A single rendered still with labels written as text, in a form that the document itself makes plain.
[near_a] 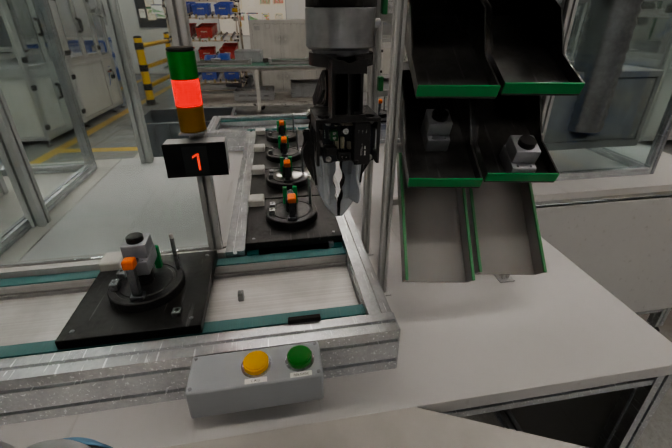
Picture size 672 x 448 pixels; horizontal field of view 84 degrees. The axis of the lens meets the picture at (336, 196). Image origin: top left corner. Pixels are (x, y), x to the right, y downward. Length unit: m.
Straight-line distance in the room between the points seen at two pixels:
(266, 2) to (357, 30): 10.79
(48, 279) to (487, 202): 0.98
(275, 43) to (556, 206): 6.90
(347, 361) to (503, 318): 0.38
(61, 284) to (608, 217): 1.85
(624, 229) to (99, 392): 1.86
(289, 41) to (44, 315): 7.34
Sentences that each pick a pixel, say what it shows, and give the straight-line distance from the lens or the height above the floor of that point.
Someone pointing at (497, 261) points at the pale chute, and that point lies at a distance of 0.85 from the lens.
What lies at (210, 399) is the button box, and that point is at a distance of 0.68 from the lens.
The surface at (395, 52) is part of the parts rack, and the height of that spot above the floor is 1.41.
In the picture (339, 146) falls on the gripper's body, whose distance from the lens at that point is 0.43.
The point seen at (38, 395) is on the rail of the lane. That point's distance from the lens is 0.83.
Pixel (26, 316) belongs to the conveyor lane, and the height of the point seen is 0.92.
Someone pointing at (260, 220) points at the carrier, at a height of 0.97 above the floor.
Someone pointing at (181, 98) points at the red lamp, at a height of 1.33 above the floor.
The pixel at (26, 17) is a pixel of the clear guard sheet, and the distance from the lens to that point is 0.90.
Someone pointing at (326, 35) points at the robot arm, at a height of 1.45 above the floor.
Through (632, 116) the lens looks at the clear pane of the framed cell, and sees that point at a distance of 1.89.
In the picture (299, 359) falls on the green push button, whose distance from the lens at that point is 0.66.
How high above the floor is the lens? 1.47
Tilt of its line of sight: 26 degrees down
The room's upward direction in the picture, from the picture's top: straight up
